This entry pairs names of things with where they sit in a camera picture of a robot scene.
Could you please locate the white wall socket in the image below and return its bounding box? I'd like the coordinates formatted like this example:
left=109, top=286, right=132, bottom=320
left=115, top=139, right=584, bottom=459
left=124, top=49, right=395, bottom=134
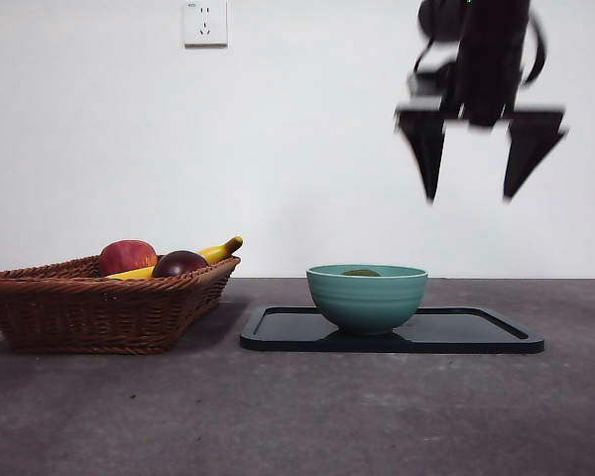
left=182, top=0, right=229, bottom=49

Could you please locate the brown wicker basket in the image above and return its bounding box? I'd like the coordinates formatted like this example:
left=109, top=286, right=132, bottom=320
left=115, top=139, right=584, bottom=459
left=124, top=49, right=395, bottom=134
left=0, top=255, right=242, bottom=356

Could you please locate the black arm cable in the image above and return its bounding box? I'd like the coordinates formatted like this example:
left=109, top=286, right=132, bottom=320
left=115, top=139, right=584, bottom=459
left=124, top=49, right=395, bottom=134
left=521, top=12, right=549, bottom=88

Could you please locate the yellow banana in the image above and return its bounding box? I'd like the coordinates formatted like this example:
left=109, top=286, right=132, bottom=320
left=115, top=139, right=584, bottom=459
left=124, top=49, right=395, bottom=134
left=103, top=235, right=244, bottom=281

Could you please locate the dark purple plum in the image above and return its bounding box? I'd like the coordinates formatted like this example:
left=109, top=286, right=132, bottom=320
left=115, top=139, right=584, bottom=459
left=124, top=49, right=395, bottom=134
left=151, top=250, right=210, bottom=280

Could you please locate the teal ribbed bowl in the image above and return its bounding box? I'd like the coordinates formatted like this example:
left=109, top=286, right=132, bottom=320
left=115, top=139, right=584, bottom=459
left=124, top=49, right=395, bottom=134
left=305, top=264, right=430, bottom=337

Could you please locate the red apple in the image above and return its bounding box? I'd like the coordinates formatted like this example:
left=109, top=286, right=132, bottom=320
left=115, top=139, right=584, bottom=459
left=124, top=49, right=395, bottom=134
left=97, top=239, right=159, bottom=277

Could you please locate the dark rectangular tray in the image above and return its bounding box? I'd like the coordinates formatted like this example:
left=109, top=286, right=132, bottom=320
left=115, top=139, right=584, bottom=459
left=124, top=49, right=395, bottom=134
left=239, top=305, right=546, bottom=355

